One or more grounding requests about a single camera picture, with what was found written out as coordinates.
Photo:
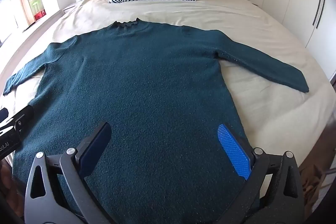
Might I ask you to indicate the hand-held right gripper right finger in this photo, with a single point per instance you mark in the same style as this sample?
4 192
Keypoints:
233 150

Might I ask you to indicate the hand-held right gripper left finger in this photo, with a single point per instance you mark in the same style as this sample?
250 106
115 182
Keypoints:
95 145

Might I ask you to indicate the dark teal knit sweater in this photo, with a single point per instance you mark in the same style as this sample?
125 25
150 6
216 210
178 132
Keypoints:
157 82

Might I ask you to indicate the red box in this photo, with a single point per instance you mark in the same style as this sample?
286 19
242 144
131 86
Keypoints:
40 15

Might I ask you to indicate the green stool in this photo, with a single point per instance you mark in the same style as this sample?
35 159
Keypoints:
35 6

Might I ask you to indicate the bed with beige sheet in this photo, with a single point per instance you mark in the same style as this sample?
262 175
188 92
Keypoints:
236 19

